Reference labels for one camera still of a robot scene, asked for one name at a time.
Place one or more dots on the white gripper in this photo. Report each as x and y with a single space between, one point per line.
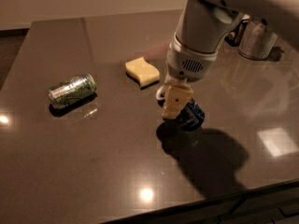
186 64

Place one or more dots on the blue pepsi can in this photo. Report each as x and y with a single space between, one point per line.
191 117

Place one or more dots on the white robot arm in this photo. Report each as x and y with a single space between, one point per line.
202 27

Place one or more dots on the green soda can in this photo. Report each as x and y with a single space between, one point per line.
71 91

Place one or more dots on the yellow sponge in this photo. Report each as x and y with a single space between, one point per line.
142 71

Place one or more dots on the metal cup with packets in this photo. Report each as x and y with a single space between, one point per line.
257 41

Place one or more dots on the black wire napkin holder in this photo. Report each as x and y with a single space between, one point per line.
235 36

